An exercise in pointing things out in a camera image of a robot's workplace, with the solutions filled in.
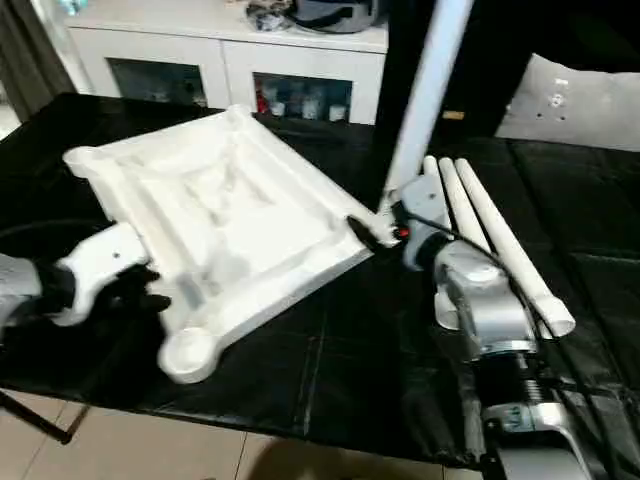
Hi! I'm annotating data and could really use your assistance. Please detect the white plastic table top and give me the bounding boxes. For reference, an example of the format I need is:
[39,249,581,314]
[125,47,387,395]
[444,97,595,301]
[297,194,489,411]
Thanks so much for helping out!
[62,103,396,385]

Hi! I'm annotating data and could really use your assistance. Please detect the black floor mat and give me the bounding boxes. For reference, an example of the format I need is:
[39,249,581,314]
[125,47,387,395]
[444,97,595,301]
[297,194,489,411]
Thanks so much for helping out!
[0,92,640,469]

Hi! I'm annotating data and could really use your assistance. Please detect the black metal stand leg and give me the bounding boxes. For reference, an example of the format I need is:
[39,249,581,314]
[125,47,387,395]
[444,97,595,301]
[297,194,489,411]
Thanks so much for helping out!
[0,389,91,445]

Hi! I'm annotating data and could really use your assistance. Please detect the grey printed cushion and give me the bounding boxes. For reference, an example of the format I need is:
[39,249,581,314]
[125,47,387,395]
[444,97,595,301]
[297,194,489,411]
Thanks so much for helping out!
[494,52,640,151]

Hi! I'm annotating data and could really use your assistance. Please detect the grey round bag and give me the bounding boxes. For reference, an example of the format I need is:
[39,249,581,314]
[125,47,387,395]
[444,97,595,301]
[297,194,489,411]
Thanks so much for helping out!
[294,0,379,35]

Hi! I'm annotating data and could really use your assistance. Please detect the white glass-door cabinet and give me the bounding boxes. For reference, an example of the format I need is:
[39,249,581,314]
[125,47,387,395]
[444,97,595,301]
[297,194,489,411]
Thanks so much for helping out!
[64,14,390,126]

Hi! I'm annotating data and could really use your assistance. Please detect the grey curtain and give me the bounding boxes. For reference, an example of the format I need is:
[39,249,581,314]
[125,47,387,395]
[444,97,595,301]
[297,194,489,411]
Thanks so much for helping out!
[0,0,76,121]

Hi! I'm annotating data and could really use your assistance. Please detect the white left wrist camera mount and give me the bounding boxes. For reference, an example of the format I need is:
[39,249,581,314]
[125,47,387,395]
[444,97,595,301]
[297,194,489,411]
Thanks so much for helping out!
[54,222,151,329]

